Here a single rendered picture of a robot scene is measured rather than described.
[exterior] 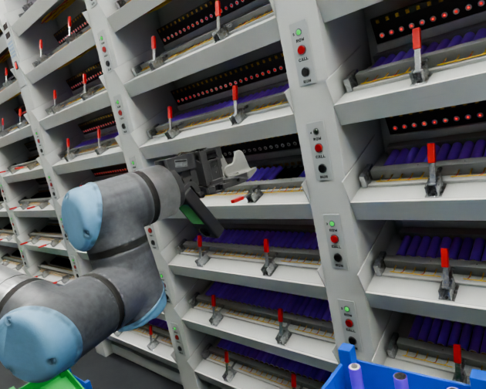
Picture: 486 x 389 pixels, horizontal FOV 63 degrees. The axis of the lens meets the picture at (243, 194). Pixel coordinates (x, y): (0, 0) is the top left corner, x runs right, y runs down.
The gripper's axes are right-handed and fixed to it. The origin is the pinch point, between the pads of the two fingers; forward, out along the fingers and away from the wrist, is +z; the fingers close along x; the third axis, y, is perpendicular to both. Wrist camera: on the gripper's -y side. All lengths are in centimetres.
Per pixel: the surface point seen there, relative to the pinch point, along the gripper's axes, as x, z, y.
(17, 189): 194, 15, 1
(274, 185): 6.4, 15.6, -6.4
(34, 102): 124, 11, 38
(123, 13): 46, 12, 48
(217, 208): 23.9, 11.1, -10.8
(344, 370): -24.3, -13.0, -29.9
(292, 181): 0.4, 15.5, -5.7
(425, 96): -32.8, 12.4, 8.1
